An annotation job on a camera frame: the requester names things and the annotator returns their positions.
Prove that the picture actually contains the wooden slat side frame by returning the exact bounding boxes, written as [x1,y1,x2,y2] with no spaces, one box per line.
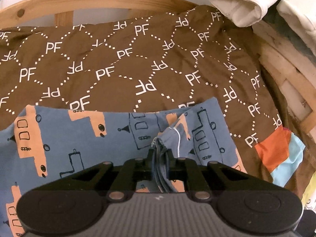
[252,21,315,139]

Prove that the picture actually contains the blue car-print pants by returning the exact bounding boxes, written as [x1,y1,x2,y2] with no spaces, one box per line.
[1,98,244,236]

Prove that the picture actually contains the brown patterned bedspread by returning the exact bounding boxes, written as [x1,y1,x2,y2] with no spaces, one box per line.
[1,5,296,181]

